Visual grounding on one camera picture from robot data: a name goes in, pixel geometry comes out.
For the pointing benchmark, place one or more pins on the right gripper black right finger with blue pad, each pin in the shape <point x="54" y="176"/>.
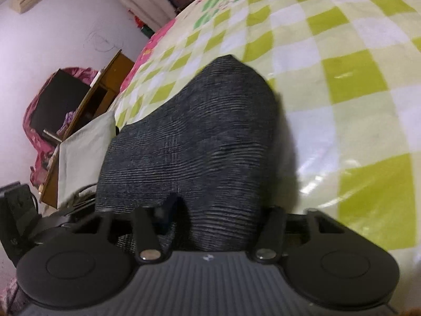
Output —
<point x="324" y="261"/>

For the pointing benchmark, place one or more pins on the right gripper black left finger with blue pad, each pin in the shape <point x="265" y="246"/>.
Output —
<point x="85" y="263"/>

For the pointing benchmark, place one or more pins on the dark grey pants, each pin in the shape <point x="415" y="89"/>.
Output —
<point x="222" y="145"/>

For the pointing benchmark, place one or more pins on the white cloth on bedside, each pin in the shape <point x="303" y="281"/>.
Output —
<point x="81" y="156"/>

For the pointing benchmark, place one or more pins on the black box on table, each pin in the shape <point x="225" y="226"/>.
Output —
<point x="64" y="93"/>

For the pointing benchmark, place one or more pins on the wooden bedside table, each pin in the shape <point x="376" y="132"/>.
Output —
<point x="103" y="90"/>

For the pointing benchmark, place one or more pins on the green checkered floral bedsheet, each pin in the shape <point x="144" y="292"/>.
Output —
<point x="348" y="74"/>

